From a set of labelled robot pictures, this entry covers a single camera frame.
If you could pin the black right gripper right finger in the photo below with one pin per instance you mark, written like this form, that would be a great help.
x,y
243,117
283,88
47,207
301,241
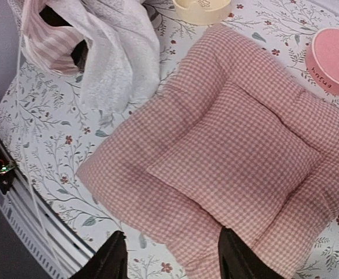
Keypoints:
x,y
238,261

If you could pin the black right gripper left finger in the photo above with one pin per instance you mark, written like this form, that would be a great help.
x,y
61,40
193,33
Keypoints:
x,y
110,261

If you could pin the pink round pet bowl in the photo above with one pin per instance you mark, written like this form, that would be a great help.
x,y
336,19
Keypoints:
x,y
322,59

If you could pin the cream pet bowl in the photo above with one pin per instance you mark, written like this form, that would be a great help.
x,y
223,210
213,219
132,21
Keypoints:
x,y
202,12

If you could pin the pink gingham cushion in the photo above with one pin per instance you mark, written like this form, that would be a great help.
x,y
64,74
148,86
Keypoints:
x,y
233,141

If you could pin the floral tablecloth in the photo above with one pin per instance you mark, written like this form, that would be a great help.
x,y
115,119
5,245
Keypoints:
x,y
37,99

